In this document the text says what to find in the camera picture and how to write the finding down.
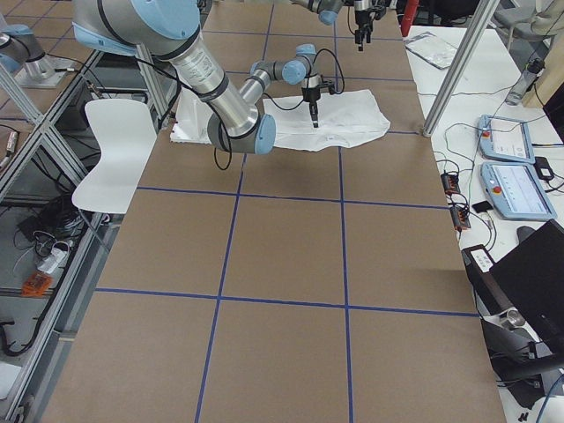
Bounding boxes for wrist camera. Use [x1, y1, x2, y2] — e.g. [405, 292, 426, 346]
[318, 76, 337, 95]

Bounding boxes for upper blue teach pendant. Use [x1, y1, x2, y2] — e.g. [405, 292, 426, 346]
[478, 115, 535, 164]

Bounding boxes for white chair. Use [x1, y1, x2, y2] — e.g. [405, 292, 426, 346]
[72, 98, 157, 214]

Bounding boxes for black laptop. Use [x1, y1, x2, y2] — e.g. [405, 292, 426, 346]
[490, 219, 563, 351]

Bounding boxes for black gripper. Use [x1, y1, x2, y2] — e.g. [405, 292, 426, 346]
[301, 86, 321, 128]
[354, 9, 375, 52]

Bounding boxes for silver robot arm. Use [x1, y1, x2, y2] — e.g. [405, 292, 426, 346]
[72, 0, 317, 154]
[292, 0, 386, 51]

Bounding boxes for lower blue teach pendant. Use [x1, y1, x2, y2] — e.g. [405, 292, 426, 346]
[480, 161, 557, 221]

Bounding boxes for aluminium frame post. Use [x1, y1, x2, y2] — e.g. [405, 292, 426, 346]
[421, 0, 500, 137]

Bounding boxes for clear water bottle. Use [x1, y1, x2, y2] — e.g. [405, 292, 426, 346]
[505, 58, 545, 106]

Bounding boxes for blue teach pendant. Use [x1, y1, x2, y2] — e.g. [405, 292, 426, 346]
[478, 115, 535, 164]
[480, 161, 557, 221]

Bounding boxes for white long-sleeve printed shirt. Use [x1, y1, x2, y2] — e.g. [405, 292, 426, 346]
[263, 90, 390, 152]

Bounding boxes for red fire extinguisher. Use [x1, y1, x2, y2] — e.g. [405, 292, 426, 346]
[400, 0, 419, 37]

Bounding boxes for orange relay box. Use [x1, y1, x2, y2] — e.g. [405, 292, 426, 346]
[441, 173, 461, 195]

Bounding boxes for plastic bag on table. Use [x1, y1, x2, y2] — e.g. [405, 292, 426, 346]
[405, 32, 457, 70]

